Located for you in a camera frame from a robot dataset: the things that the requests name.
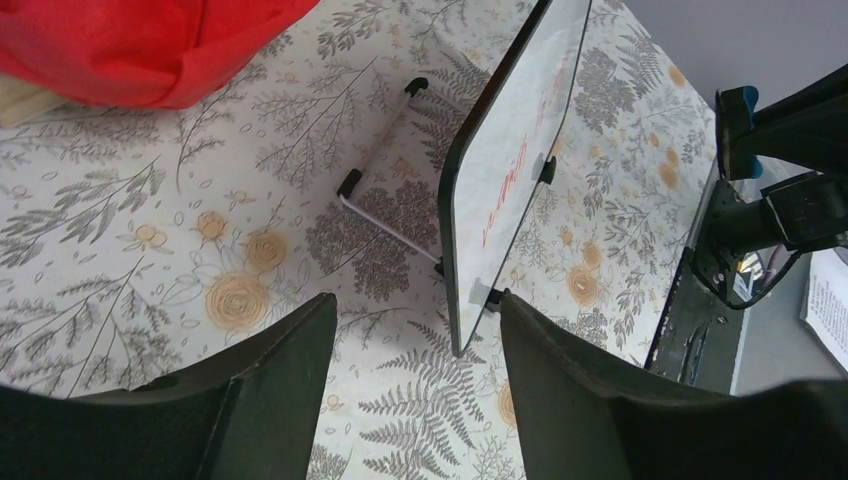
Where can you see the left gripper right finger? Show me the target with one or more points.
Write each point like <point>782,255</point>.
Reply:
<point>583,413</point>

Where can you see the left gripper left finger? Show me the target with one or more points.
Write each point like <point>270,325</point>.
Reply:
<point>247,412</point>

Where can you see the white board black frame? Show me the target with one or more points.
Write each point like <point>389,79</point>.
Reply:
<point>502,152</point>

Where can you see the blue black whiteboard eraser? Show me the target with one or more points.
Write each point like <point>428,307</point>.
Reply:
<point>734,110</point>

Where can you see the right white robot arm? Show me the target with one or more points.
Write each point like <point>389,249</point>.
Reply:
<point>805,213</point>

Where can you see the floral table cloth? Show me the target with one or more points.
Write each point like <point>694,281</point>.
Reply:
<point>135,243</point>

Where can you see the white paper sheet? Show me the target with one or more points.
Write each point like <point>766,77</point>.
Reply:
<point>825,305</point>

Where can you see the red tank top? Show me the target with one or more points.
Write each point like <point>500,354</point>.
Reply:
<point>166,54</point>

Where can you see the wooden clothes rack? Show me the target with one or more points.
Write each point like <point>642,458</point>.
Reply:
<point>22,101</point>

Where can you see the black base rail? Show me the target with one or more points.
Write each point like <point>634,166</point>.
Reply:
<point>697,337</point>

